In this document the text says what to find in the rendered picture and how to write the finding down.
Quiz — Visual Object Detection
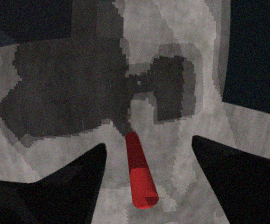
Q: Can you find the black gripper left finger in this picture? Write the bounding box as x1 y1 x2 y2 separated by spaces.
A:
0 143 107 224

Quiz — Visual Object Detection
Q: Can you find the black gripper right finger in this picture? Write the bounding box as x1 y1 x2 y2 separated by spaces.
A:
191 134 270 224

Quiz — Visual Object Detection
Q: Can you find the red peg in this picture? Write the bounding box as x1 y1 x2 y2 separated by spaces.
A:
126 132 159 209

